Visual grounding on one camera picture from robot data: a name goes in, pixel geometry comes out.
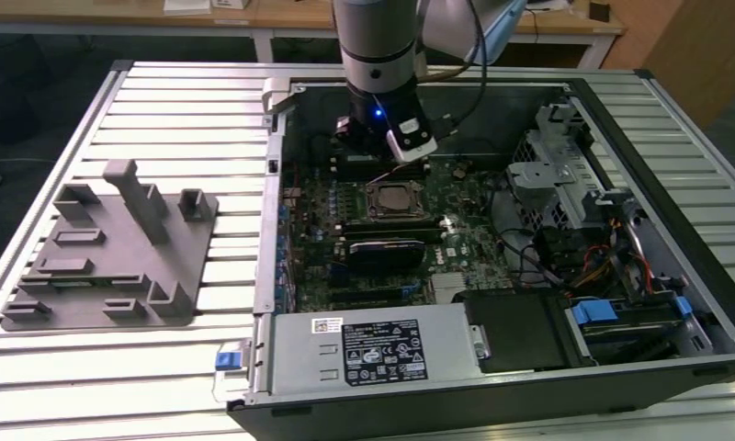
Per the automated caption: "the metal locking lever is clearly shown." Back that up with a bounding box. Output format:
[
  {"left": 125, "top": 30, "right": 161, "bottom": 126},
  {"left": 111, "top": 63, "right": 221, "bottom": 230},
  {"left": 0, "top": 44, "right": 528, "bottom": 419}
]
[{"left": 366, "top": 165, "right": 408, "bottom": 187}]

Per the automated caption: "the metal socket cover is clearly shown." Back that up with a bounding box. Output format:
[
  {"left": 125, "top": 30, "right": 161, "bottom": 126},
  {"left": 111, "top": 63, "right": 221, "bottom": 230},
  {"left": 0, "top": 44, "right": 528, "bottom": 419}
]
[{"left": 366, "top": 182, "right": 424, "bottom": 219}]

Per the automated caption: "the CPU socket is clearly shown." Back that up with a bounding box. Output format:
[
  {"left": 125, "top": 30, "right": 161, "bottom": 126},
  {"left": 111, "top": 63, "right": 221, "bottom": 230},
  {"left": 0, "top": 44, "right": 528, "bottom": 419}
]
[{"left": 361, "top": 180, "right": 433, "bottom": 221}]

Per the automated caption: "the black RAM slot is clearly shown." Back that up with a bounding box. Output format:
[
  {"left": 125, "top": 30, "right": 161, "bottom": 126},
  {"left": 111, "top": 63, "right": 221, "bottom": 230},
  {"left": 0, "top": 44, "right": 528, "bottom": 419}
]
[
  {"left": 340, "top": 224, "right": 446, "bottom": 233},
  {"left": 336, "top": 159, "right": 429, "bottom": 169},
  {"left": 337, "top": 164, "right": 430, "bottom": 175},
  {"left": 342, "top": 234, "right": 442, "bottom": 243},
  {"left": 341, "top": 229, "right": 445, "bottom": 239},
  {"left": 340, "top": 219, "right": 446, "bottom": 228}
]

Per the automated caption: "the grey case latch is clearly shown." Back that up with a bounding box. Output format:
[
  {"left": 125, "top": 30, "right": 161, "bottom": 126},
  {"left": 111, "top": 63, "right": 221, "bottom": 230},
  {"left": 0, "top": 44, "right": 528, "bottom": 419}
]
[{"left": 261, "top": 76, "right": 300, "bottom": 115}]

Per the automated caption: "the silver metal drive cage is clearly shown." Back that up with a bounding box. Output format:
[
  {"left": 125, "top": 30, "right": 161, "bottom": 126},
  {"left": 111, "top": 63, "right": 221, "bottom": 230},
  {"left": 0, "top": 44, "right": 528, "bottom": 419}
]
[{"left": 502, "top": 101, "right": 617, "bottom": 233}]

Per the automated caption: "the green motherboard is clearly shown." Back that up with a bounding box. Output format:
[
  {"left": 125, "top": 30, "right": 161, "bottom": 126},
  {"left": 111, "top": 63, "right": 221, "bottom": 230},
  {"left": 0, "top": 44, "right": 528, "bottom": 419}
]
[{"left": 278, "top": 153, "right": 568, "bottom": 313}]

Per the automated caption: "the black graphics card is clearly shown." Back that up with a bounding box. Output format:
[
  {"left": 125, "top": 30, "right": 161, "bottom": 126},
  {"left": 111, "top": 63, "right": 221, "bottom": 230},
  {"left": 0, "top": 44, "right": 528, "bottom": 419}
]
[{"left": 344, "top": 237, "right": 430, "bottom": 279}]

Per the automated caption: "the black expansion slot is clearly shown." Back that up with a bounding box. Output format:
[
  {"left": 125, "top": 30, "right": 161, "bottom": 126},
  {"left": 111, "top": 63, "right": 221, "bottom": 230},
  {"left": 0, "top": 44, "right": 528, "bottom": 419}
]
[{"left": 328, "top": 287, "right": 434, "bottom": 308}]

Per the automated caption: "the silver chipset heatsink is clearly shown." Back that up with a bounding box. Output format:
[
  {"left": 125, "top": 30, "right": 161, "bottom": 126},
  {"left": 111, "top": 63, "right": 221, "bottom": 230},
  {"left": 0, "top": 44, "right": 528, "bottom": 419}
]
[{"left": 430, "top": 273, "right": 472, "bottom": 305}]

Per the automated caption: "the wooden desk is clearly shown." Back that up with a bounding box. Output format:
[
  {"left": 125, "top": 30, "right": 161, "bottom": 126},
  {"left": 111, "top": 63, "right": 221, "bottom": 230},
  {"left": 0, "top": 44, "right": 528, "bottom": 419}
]
[{"left": 0, "top": 0, "right": 627, "bottom": 63}]

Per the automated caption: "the grey parts rack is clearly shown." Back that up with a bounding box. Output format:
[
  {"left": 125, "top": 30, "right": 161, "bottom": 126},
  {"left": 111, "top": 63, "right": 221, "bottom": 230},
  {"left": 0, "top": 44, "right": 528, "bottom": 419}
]
[{"left": 0, "top": 158, "right": 221, "bottom": 333}]

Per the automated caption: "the silver power supply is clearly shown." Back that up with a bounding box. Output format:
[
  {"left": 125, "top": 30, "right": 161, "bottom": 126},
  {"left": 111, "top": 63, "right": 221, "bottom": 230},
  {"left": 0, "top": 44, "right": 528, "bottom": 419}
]
[{"left": 253, "top": 306, "right": 489, "bottom": 397}]

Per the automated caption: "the black plastic shroud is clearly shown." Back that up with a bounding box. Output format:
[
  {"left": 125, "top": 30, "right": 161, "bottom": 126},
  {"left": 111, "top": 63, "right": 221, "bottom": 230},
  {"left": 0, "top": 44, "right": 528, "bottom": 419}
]
[{"left": 450, "top": 288, "right": 596, "bottom": 374}]

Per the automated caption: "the wooden cabinet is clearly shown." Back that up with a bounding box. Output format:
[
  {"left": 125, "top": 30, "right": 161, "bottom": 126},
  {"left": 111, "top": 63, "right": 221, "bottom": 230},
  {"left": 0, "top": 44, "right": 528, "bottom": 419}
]
[{"left": 600, "top": 0, "right": 735, "bottom": 132}]

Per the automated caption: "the hard disk in blue carrier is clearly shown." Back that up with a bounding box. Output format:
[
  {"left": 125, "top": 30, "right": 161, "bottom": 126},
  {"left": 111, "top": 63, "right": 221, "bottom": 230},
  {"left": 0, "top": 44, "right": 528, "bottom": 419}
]
[{"left": 563, "top": 295, "right": 695, "bottom": 365}]

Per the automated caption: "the blue release latch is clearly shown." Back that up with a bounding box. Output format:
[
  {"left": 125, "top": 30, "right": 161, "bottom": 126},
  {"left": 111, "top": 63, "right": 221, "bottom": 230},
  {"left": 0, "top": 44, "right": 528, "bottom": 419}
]
[{"left": 214, "top": 350, "right": 246, "bottom": 371}]

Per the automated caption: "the black PC case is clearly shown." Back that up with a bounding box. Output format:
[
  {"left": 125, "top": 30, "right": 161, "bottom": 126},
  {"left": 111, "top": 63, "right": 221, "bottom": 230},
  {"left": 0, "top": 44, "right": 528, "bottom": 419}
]
[{"left": 225, "top": 75, "right": 735, "bottom": 441}]

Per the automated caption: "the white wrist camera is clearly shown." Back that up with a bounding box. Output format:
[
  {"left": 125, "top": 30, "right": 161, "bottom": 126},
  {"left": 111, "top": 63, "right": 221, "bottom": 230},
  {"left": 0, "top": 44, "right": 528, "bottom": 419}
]
[{"left": 382, "top": 117, "right": 441, "bottom": 165}]

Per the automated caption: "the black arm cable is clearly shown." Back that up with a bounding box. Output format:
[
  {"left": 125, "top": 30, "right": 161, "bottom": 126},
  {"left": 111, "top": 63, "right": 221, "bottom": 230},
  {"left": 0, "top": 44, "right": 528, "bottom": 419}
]
[{"left": 433, "top": 0, "right": 489, "bottom": 139}]

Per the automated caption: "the black case cable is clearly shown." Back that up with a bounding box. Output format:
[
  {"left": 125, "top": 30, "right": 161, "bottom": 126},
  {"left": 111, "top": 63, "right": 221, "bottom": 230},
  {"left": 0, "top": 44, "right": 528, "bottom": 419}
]
[{"left": 498, "top": 227, "right": 564, "bottom": 290}]

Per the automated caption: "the yellow wire bundle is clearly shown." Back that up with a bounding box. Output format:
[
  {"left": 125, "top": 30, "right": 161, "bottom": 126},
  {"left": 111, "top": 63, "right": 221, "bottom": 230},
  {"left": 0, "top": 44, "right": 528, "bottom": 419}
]
[{"left": 575, "top": 268, "right": 611, "bottom": 288}]

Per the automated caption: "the red data cable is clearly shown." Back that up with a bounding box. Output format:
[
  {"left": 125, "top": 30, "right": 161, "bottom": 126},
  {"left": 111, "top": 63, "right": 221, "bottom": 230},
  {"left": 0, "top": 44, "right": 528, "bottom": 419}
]
[{"left": 641, "top": 254, "right": 657, "bottom": 295}]

